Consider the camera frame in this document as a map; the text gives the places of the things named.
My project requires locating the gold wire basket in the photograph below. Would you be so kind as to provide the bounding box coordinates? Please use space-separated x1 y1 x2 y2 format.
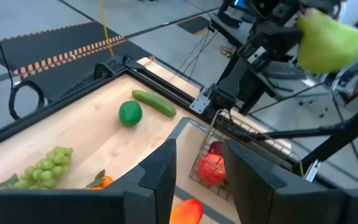
187 108 295 202

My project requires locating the black perforated bracket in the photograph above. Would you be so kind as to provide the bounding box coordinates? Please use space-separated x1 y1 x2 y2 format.
92 55 147 82

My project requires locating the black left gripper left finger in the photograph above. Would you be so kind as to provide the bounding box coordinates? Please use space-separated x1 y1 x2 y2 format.
0 138 178 224

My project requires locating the black aluminium table frame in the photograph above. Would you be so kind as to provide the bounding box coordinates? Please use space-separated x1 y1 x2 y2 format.
0 55 295 175

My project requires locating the yellow hanging cable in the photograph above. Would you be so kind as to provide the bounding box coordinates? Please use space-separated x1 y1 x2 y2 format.
97 0 116 57

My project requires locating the dull olive green pear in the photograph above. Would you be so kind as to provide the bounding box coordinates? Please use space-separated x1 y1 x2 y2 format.
296 7 358 75

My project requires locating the small black floor mat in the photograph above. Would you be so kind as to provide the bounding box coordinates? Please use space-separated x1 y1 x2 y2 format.
177 15 213 35

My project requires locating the green cucumber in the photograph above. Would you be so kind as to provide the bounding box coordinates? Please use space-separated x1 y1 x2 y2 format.
131 90 178 119

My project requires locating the black hazard-striped floor mat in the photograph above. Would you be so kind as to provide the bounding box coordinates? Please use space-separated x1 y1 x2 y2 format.
0 21 155 105

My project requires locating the green grape bunch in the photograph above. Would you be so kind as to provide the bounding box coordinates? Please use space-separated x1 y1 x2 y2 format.
0 146 75 191

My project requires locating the large green lime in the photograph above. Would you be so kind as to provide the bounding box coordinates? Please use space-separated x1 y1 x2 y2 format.
118 100 144 128

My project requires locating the orange tangerine cluster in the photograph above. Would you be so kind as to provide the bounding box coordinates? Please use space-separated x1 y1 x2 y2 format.
85 169 115 191

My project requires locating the black stand beam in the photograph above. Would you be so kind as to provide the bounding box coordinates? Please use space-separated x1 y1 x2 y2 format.
253 99 358 187

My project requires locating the dark red plum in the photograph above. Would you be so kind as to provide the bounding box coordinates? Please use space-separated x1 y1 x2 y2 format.
208 140 226 157

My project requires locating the black coiled hanging cable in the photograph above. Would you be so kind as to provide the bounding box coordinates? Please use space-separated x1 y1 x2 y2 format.
0 0 45 121

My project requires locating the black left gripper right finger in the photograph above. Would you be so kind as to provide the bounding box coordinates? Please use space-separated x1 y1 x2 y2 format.
223 139 358 224

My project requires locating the bright red apple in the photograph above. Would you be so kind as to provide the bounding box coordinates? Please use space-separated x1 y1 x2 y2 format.
196 152 227 187

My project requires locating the red and orange mango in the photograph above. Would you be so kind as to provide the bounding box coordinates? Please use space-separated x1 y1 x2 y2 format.
169 198 204 224

